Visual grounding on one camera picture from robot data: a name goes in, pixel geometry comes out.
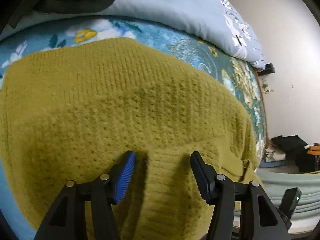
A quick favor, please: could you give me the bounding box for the teal floral bed sheet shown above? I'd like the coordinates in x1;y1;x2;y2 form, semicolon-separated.
1;27;266;239

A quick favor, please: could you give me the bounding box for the olive green knitted sweater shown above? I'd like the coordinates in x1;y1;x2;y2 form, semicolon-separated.
1;38;258;239

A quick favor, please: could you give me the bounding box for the grey-blue floral duvet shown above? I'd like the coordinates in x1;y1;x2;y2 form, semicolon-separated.
1;0;265;73

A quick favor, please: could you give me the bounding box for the black device with green led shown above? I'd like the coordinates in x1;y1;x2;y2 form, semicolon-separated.
277;187;302;230

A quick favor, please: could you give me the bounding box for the small black speaker box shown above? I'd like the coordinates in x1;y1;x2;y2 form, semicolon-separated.
258;63;275;76

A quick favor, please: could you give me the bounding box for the black bag on floor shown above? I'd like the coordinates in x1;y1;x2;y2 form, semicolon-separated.
271;135;316;173

